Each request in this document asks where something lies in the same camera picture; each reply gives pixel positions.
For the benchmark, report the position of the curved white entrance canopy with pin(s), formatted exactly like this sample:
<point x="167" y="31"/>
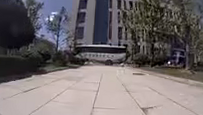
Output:
<point x="100" y="52"/>

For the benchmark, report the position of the dark vehicle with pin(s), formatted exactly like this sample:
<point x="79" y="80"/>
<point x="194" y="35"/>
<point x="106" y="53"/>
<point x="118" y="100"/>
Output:
<point x="108" y="62"/>

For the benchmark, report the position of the pale concrete slab path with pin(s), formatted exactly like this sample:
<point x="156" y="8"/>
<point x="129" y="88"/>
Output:
<point x="104" y="93"/>

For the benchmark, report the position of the tall grey office building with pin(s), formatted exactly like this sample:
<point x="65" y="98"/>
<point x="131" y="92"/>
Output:
<point x="101" y="20"/>

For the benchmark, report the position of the grass strip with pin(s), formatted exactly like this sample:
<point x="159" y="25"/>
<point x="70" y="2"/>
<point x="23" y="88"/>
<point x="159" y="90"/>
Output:
<point x="55" y="67"/>

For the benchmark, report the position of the thin bare-stemmed tree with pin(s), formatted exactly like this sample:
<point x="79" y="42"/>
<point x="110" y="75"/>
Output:
<point x="58" y="28"/>

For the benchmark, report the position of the row of low bushes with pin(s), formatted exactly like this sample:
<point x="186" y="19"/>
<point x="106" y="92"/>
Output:
<point x="46" y="52"/>

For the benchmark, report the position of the group of leafy trees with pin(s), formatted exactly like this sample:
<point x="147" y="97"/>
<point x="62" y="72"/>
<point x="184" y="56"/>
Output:
<point x="164" y="26"/>

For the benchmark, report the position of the grass verge with kerb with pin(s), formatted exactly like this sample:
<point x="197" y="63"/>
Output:
<point x="185" y="75"/>

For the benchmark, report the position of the trimmed dark green hedge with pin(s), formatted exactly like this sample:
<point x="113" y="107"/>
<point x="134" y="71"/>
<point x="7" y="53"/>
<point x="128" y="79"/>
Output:
<point x="9" y="65"/>

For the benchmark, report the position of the large dark tree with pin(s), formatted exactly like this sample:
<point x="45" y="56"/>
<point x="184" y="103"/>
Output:
<point x="9" y="22"/>

